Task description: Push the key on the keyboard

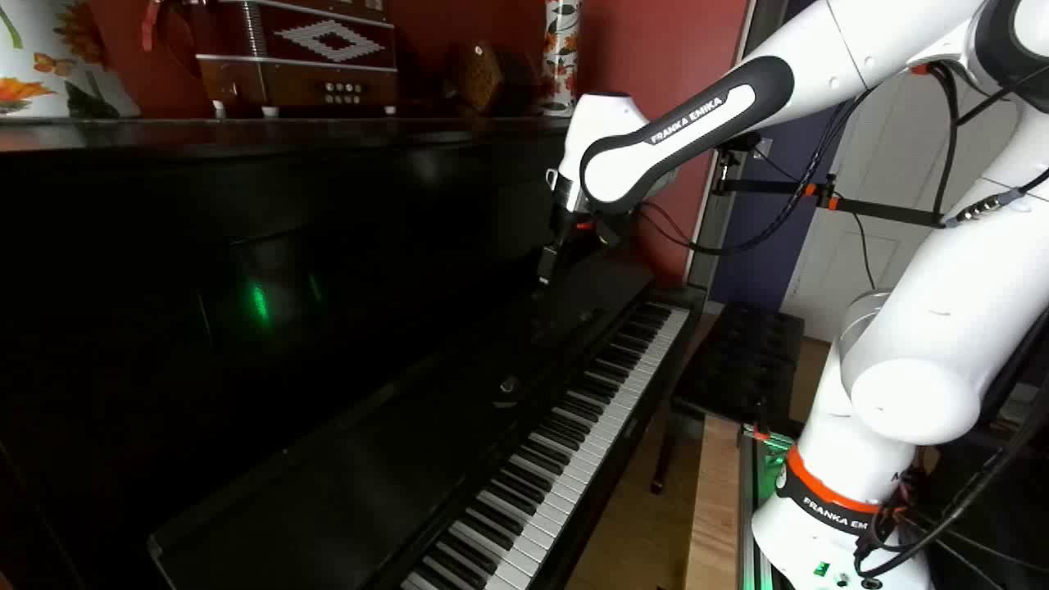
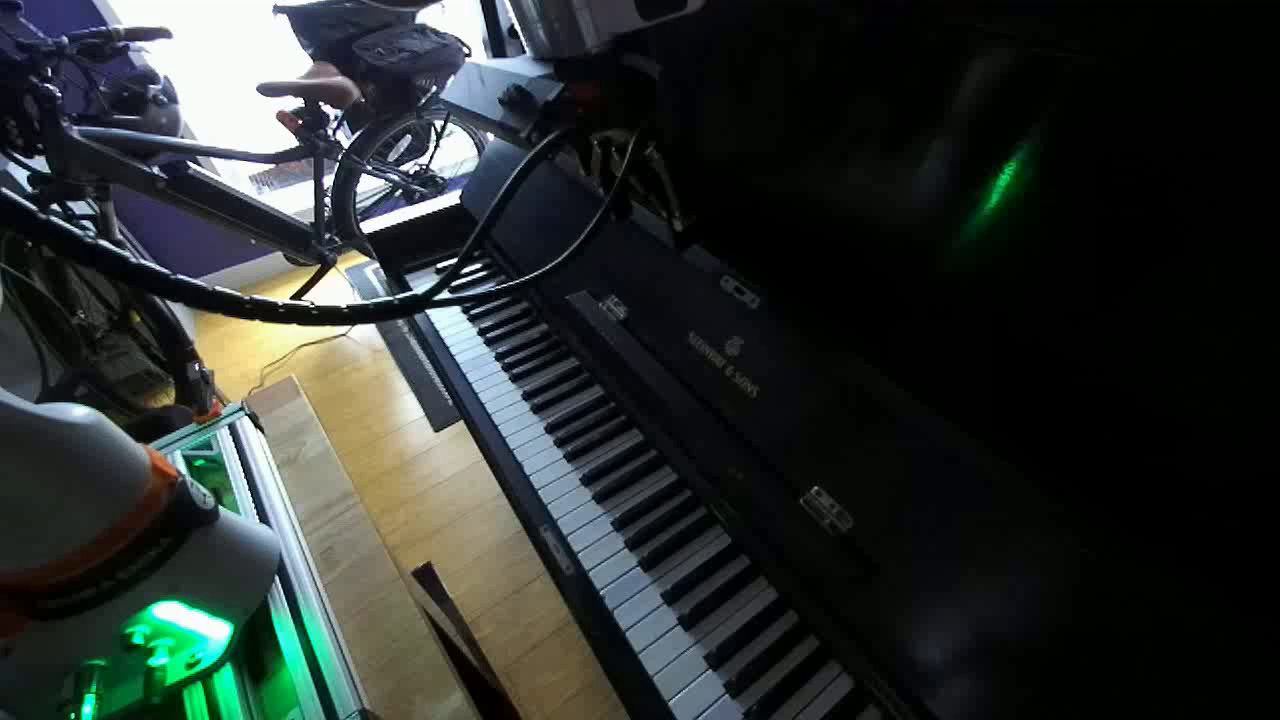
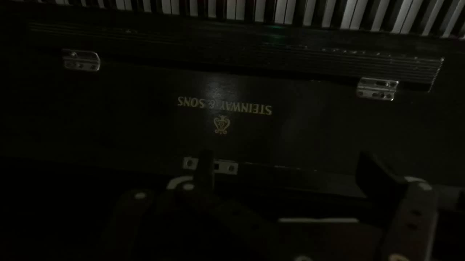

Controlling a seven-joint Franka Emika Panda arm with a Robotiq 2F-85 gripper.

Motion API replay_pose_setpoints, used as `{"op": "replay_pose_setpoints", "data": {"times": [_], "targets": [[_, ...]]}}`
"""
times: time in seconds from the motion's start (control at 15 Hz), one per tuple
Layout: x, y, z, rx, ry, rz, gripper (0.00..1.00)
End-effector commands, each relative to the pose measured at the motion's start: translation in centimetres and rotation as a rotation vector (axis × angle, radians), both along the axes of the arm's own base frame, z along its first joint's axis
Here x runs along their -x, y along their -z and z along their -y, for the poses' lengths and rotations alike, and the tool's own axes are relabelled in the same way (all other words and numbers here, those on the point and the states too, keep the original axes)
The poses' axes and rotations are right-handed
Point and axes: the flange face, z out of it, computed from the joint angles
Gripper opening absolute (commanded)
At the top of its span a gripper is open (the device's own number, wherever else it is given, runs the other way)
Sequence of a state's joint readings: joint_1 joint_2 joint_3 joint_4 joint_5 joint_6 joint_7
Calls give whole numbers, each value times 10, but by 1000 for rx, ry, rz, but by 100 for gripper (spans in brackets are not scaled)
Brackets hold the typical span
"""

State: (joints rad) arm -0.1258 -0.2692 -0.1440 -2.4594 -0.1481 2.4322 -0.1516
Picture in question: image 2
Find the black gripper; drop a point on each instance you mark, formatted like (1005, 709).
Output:
(595, 94)

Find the black piano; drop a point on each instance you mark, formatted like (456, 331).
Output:
(747, 443)

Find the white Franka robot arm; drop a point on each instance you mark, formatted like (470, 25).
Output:
(94, 533)

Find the light wooden bench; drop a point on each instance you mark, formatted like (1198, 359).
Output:
(335, 533)

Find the metal robot cart green lit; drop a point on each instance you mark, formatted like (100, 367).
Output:
(294, 643)

